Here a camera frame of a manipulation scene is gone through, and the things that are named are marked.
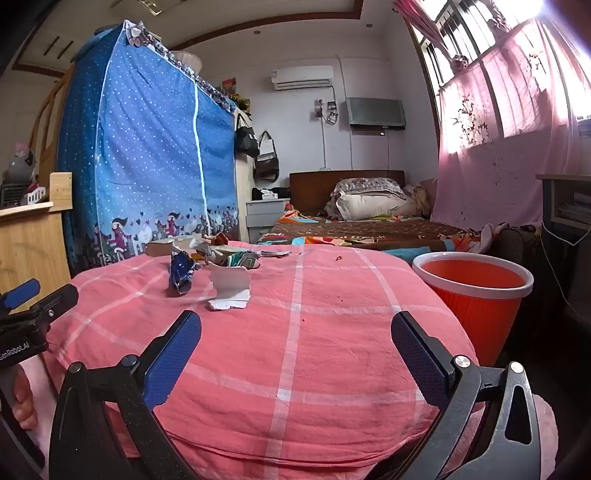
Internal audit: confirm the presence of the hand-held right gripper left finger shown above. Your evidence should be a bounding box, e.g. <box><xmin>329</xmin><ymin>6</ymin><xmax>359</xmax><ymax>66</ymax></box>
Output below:
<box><xmin>48</xmin><ymin>310</ymin><xmax>202</xmax><ymax>480</ymax></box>

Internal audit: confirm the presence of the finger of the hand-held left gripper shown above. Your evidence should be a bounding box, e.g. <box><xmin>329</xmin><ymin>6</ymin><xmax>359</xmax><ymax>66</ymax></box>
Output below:
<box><xmin>0</xmin><ymin>278</ymin><xmax>41</xmax><ymax>311</ymax></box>
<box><xmin>0</xmin><ymin>284</ymin><xmax>79</xmax><ymax>324</ymax></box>

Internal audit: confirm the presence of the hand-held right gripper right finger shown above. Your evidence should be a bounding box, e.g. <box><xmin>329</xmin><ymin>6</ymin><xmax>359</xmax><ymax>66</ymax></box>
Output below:
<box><xmin>390</xmin><ymin>311</ymin><xmax>541</xmax><ymax>480</ymax></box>

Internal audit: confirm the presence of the orange trash bin white rim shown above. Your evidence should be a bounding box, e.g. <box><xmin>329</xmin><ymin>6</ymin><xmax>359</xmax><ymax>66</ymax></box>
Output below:
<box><xmin>412</xmin><ymin>252</ymin><xmax>535</xmax><ymax>367</ymax></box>

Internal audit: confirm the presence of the blue wrapper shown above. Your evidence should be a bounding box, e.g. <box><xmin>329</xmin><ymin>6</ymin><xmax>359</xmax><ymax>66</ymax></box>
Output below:
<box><xmin>168</xmin><ymin>251</ymin><xmax>197</xmax><ymax>297</ymax></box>

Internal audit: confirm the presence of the white torn cardboard piece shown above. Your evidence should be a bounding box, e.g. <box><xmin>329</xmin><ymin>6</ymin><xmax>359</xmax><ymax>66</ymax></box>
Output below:
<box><xmin>206</xmin><ymin>264</ymin><xmax>252</xmax><ymax>312</ymax></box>

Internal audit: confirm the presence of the green white wrapper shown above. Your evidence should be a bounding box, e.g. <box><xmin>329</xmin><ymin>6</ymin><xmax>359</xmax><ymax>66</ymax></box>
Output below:
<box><xmin>222</xmin><ymin>249</ymin><xmax>262</xmax><ymax>269</ymax></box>

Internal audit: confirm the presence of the person's left hand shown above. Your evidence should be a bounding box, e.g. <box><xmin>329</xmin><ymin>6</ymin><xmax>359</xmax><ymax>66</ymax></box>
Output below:
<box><xmin>10</xmin><ymin>367</ymin><xmax>38</xmax><ymax>431</ymax></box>

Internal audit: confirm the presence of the light wooden cabinet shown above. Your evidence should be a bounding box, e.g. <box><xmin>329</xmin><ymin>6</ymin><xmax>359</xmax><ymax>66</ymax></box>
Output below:
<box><xmin>0</xmin><ymin>172</ymin><xmax>74</xmax><ymax>296</ymax></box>

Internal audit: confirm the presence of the pink fleece fabric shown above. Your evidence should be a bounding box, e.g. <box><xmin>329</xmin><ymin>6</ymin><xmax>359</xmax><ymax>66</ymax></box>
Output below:
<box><xmin>531</xmin><ymin>392</ymin><xmax>561</xmax><ymax>480</ymax></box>
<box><xmin>21</xmin><ymin>355</ymin><xmax>63</xmax><ymax>480</ymax></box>

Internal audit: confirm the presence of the thick old brown book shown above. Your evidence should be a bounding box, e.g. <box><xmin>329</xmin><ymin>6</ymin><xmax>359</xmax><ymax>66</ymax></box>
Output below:
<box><xmin>146</xmin><ymin>237</ymin><xmax>195</xmax><ymax>257</ymax></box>

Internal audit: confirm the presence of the pink plaid cloth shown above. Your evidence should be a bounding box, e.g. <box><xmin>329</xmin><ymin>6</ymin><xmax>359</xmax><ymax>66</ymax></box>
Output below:
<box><xmin>44</xmin><ymin>240</ymin><xmax>485</xmax><ymax>480</ymax></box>

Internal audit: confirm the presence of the grey penguin toy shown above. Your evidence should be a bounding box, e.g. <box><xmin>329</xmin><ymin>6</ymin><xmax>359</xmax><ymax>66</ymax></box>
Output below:
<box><xmin>2</xmin><ymin>143</ymin><xmax>40</xmax><ymax>204</ymax></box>

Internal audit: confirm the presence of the white pink garment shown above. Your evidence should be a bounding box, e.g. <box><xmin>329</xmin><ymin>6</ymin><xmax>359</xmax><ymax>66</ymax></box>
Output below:
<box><xmin>478</xmin><ymin>222</ymin><xmax>509</xmax><ymax>254</ymax></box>

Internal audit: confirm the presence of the colourful patchwork quilt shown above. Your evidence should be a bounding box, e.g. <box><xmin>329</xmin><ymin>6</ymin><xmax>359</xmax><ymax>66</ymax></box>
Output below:
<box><xmin>256</xmin><ymin>210</ymin><xmax>495</xmax><ymax>259</ymax></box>

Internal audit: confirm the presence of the dark padded seat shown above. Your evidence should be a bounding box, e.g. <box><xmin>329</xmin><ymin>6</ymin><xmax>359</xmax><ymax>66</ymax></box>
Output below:
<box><xmin>494</xmin><ymin>224</ymin><xmax>546</xmax><ymax>273</ymax></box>

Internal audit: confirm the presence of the cream pillow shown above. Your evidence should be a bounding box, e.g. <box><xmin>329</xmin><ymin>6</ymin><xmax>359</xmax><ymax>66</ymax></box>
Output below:
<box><xmin>335</xmin><ymin>193</ymin><xmax>419</xmax><ymax>221</ymax></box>

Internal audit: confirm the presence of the beige clothes pile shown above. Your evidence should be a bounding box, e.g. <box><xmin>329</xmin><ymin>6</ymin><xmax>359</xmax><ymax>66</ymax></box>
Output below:
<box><xmin>402</xmin><ymin>184</ymin><xmax>432</xmax><ymax>217</ymax></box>

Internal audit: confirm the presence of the blue dotted wardrobe cover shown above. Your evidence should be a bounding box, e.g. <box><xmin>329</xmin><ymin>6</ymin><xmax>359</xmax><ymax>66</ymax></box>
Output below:
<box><xmin>55</xmin><ymin>19</ymin><xmax>241</xmax><ymax>278</ymax></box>

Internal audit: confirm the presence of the white nightstand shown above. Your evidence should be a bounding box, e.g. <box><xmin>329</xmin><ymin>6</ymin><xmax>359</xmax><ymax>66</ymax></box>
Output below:
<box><xmin>245</xmin><ymin>198</ymin><xmax>291</xmax><ymax>243</ymax></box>

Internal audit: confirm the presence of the floral pillow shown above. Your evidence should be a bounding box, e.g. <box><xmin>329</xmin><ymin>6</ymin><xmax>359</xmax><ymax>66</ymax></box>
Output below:
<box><xmin>331</xmin><ymin>178</ymin><xmax>407</xmax><ymax>200</ymax></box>

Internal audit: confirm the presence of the beige wardrobe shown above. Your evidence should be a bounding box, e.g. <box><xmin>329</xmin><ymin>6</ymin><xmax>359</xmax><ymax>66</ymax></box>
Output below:
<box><xmin>233</xmin><ymin>108</ymin><xmax>254</xmax><ymax>243</ymax></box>

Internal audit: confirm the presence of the brown wooden headboard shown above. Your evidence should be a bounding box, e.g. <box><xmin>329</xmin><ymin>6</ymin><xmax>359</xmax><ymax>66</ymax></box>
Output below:
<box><xmin>289</xmin><ymin>170</ymin><xmax>406</xmax><ymax>215</ymax></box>

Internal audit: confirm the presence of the pink hanging sheet curtain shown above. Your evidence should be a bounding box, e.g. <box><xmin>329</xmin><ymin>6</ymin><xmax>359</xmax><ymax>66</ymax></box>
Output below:
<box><xmin>431</xmin><ymin>18</ymin><xmax>591</xmax><ymax>232</ymax></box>

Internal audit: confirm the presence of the brown white handbag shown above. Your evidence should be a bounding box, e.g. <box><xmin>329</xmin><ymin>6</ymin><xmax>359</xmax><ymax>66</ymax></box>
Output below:
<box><xmin>255</xmin><ymin>131</ymin><xmax>280</xmax><ymax>182</ymax></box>

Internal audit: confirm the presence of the stack of papers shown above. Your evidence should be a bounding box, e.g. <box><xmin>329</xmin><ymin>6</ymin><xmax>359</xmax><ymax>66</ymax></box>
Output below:
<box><xmin>558</xmin><ymin>191</ymin><xmax>591</xmax><ymax>227</ymax></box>

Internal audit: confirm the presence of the dark wooden desk hutch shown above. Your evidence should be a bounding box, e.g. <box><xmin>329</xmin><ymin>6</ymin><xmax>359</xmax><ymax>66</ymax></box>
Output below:
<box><xmin>536</xmin><ymin>174</ymin><xmax>591</xmax><ymax>245</ymax></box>

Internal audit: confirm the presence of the black handbag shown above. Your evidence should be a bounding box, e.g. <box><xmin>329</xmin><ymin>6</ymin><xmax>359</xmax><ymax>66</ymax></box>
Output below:
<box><xmin>235</xmin><ymin>113</ymin><xmax>260</xmax><ymax>158</ymax></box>

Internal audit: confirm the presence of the white basket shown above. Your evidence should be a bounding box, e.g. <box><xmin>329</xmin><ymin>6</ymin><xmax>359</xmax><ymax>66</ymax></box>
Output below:
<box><xmin>173</xmin><ymin>52</ymin><xmax>202</xmax><ymax>75</ymax></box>

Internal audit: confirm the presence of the white air conditioner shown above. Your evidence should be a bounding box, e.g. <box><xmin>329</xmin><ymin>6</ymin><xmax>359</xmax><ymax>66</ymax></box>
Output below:
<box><xmin>271</xmin><ymin>65</ymin><xmax>334</xmax><ymax>90</ymax></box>

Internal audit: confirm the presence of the barred window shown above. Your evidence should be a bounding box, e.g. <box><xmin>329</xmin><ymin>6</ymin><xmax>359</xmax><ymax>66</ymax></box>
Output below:
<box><xmin>406</xmin><ymin>0</ymin><xmax>546</xmax><ymax>112</ymax></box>

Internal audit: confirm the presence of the gathered pink curtain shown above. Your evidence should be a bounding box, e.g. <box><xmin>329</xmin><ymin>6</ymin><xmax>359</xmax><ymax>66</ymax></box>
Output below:
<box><xmin>394</xmin><ymin>0</ymin><xmax>446</xmax><ymax>54</ymax></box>

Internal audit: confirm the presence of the white cable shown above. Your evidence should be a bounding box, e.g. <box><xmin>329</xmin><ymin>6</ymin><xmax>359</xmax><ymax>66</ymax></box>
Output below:
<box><xmin>540</xmin><ymin>220</ymin><xmax>591</xmax><ymax>308</ymax></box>

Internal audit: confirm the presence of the wall mounted television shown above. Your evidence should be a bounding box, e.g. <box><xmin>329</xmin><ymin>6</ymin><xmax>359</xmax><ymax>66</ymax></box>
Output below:
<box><xmin>346</xmin><ymin>97</ymin><xmax>407</xmax><ymax>130</ymax></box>

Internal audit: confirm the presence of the wall socket with plugs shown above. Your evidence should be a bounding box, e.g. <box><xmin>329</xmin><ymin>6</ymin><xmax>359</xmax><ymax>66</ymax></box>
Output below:
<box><xmin>314</xmin><ymin>98</ymin><xmax>340</xmax><ymax>125</ymax></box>

